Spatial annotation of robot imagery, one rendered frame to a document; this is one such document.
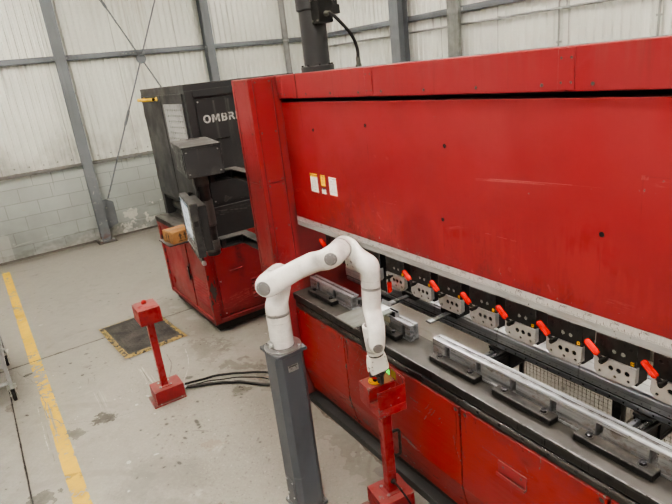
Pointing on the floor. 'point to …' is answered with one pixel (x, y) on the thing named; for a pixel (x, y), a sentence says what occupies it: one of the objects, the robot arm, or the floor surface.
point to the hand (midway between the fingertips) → (380, 379)
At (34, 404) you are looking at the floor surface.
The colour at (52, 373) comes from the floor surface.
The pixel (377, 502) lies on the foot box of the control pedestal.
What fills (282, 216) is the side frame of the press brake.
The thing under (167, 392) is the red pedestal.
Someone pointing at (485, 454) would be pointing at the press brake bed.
